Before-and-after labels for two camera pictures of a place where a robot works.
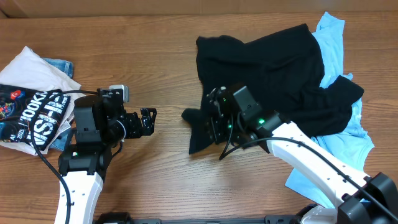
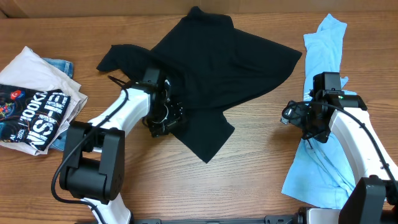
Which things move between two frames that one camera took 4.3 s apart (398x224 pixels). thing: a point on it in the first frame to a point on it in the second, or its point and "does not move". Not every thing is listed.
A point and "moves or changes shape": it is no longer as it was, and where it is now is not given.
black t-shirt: [286, 70] moves or changes shape
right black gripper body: [221, 127] to [297, 114]
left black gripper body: [130, 124] to [165, 115]
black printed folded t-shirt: [17, 105] does not move
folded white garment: [28, 69] does not move
